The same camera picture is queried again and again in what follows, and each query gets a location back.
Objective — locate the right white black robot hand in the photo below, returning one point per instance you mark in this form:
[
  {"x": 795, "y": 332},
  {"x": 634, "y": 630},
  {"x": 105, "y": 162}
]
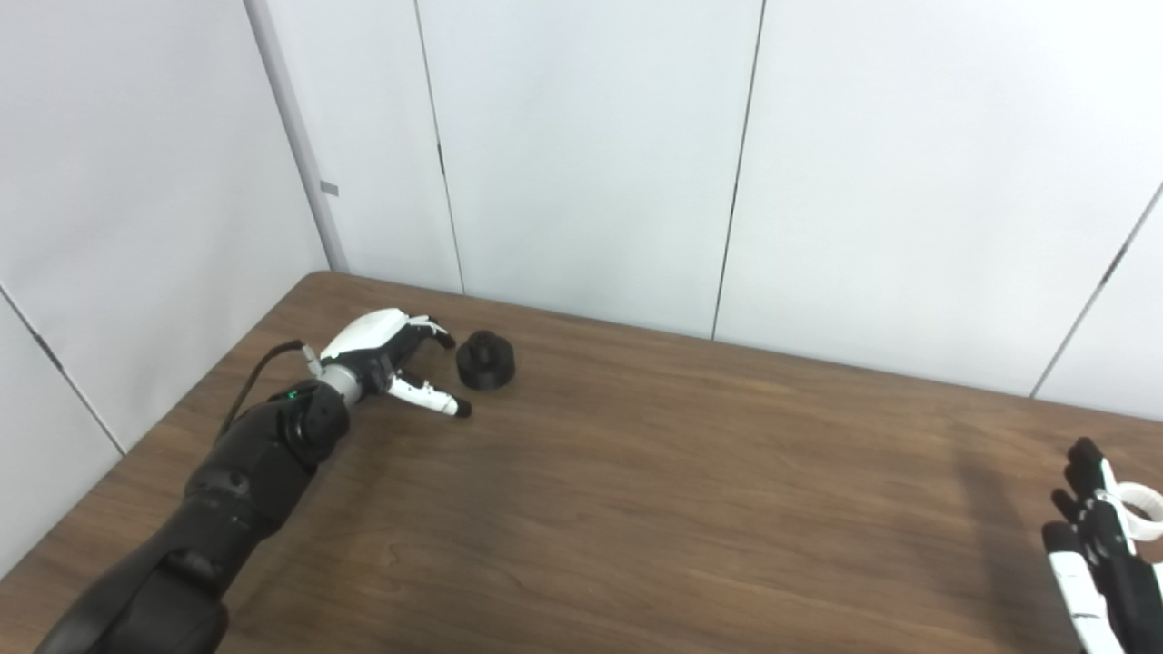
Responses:
[{"x": 1127, "y": 590}]

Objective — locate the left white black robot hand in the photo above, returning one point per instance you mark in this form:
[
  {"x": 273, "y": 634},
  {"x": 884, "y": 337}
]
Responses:
[{"x": 368, "y": 331}]

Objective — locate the round black part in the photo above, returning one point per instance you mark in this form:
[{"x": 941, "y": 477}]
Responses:
[{"x": 486, "y": 368}]

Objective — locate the grey wall corner strip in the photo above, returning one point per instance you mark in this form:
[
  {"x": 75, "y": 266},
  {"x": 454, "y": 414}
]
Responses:
[{"x": 295, "y": 136}]

